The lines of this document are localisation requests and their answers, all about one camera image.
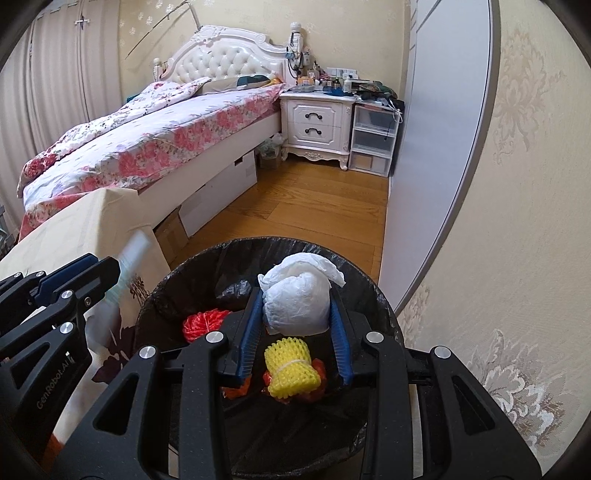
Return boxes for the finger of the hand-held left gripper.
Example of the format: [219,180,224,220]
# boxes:
[0,254,100,310]
[44,255,122,337]

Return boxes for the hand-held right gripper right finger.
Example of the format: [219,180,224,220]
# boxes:
[325,288,543,480]

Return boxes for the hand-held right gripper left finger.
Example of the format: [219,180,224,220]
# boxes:
[48,285,266,480]

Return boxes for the white printed toothpaste tube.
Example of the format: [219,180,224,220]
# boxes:
[90,229,151,344]

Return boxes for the red foam fruit net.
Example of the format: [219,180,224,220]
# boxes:
[182,309,234,343]

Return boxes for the yellow foam fruit net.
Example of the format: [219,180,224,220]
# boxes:
[264,337,322,398]

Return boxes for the white tissue ball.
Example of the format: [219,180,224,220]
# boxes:
[257,251,347,337]

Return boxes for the orange plastic bag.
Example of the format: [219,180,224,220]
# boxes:
[222,376,252,400]

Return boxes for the black bagged trash bin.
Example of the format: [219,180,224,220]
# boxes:
[134,235,407,478]

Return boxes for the floral cream tablecloth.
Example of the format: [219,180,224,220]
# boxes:
[0,187,171,462]

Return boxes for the brown cardboard carton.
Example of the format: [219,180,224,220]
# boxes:
[154,208,190,261]

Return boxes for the white cardboard box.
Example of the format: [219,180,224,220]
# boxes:
[179,150,259,237]

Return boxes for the clear plastic bag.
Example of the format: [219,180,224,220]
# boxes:
[256,134,284,169]

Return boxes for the beige pleated curtain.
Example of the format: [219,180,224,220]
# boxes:
[0,0,122,236]

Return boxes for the floral pink quilt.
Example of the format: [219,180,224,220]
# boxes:
[18,76,213,195]

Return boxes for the clear plastic drawer unit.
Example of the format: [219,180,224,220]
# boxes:
[347,102,400,176]

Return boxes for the white carved nightstand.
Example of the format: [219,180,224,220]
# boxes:
[279,90,356,171]

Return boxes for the pillow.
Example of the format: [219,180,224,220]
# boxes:
[198,74,284,95]

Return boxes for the white tufted headboard bed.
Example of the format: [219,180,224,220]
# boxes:
[16,23,289,259]

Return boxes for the pile of small bedside items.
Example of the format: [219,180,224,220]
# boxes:
[284,21,402,104]

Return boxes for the thin curved metal pole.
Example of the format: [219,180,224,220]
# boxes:
[124,0,201,58]

